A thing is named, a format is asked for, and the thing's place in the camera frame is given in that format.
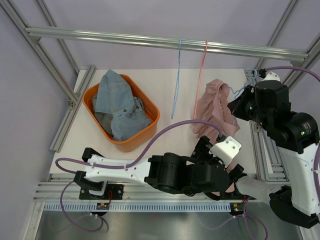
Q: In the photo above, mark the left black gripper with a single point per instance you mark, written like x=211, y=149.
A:
x=202, y=151

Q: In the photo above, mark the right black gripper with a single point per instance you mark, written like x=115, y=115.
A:
x=237, y=106

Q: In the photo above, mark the blue wire hanger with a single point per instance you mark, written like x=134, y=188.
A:
x=237, y=86
x=177, y=83

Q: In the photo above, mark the pink skirt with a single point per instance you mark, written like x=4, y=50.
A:
x=213, y=107

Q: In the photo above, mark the pink wire hanger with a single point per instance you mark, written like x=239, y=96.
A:
x=200, y=78

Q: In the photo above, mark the light blue denim skirt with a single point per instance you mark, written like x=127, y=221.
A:
x=115, y=97

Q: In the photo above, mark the grey skirt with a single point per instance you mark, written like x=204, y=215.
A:
x=104, y=120

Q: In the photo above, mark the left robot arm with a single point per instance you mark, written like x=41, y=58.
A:
x=205, y=171

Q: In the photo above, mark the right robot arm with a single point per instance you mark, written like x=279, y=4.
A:
x=296, y=135

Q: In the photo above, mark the orange plastic basket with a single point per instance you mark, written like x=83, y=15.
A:
x=151, y=110

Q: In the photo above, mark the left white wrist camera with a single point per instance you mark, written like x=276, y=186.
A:
x=226, y=149

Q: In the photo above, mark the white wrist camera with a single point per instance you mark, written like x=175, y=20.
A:
x=226, y=149
x=267, y=76

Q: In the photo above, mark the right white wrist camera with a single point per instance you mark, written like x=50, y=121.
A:
x=267, y=76

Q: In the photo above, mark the white slotted cable duct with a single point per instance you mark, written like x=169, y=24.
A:
x=148, y=207

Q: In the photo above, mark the aluminium hanging rail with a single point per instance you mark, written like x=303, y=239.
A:
x=264, y=52

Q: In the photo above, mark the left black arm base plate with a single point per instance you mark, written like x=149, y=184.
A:
x=117, y=192

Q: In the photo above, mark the aluminium frame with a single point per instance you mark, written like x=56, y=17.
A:
x=32, y=104

